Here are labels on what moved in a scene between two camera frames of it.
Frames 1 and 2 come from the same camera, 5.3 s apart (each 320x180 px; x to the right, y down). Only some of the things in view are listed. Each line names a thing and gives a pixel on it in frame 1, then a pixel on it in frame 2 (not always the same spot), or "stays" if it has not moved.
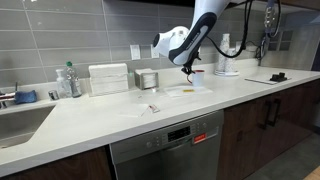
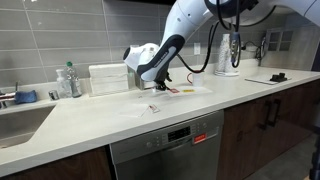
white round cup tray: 226,74 stays
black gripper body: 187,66 to 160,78
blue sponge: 25,97 stays
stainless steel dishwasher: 188,151 stays
